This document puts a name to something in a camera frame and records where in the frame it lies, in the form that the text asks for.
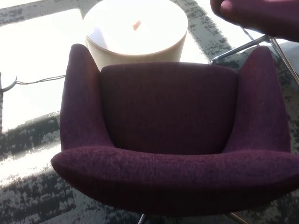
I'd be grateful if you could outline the purple fabric armchair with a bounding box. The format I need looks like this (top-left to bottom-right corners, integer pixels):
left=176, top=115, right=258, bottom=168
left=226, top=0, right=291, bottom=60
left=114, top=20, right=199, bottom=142
left=50, top=43, right=299, bottom=224

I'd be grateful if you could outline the thin black floor cable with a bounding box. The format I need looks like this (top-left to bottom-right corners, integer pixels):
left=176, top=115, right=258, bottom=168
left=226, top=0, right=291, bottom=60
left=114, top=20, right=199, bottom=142
left=14, top=74, right=67, bottom=85

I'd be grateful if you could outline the purple chair with chrome legs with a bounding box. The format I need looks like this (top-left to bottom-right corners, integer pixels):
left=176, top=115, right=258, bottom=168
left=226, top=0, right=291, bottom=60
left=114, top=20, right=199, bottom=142
left=209, top=0, right=299, bottom=86

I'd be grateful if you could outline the purple armchair seat cushion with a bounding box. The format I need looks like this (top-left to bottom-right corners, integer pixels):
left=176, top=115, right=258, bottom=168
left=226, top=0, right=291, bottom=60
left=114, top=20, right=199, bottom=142
left=100, top=61, right=239, bottom=156

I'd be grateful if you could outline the round beige side table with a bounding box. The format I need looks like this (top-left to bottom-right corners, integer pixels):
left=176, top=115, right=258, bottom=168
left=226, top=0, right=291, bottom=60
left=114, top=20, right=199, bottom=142
left=83, top=0, right=189, bottom=72

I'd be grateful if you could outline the floor lamp pole and base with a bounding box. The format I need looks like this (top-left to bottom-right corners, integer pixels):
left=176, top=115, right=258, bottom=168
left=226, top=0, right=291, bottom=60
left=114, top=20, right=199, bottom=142
left=0, top=71, right=18, bottom=92

